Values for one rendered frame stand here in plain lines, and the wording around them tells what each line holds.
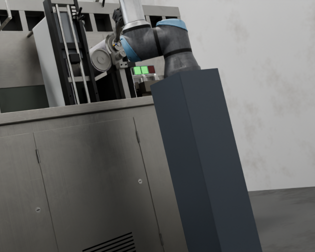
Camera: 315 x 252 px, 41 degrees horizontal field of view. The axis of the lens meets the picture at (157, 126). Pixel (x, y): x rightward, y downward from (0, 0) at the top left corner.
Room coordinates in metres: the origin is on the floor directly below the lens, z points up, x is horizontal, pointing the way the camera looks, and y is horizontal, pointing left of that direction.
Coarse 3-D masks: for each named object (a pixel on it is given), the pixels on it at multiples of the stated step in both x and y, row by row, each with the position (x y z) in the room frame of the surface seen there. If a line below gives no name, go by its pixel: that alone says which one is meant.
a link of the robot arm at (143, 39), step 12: (120, 0) 1.63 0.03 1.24; (132, 0) 1.61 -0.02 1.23; (132, 12) 1.62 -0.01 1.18; (132, 24) 1.62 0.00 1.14; (144, 24) 1.62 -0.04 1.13; (120, 36) 1.66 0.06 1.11; (132, 36) 1.62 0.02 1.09; (144, 36) 1.62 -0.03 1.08; (132, 48) 1.63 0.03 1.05; (144, 48) 1.63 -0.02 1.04; (156, 48) 1.63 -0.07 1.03; (132, 60) 1.66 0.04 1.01
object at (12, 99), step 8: (0, 88) 2.18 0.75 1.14; (8, 88) 2.21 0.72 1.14; (16, 88) 2.23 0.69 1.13; (24, 88) 2.26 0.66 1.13; (32, 88) 2.29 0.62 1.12; (40, 88) 2.32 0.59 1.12; (80, 88) 2.48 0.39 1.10; (0, 96) 2.17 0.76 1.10; (8, 96) 2.20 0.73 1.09; (16, 96) 2.23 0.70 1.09; (24, 96) 2.26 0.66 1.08; (32, 96) 2.28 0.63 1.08; (40, 96) 2.31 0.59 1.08; (80, 96) 2.47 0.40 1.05; (0, 104) 2.17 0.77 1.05; (8, 104) 2.19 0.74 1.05; (16, 104) 2.22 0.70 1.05; (24, 104) 2.25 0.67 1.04; (32, 104) 2.28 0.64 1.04; (40, 104) 2.31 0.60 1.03; (48, 104) 2.34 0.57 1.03
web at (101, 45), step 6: (84, 30) 2.17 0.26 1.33; (102, 42) 2.28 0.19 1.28; (96, 48) 2.32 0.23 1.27; (102, 48) 2.27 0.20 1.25; (66, 66) 2.08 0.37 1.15; (72, 66) 2.31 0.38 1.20; (78, 66) 2.26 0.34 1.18; (78, 72) 2.28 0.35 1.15; (84, 72) 2.25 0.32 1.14; (96, 72) 2.22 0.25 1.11; (102, 72) 2.23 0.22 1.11; (72, 90) 2.07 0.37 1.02; (72, 96) 2.08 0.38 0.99
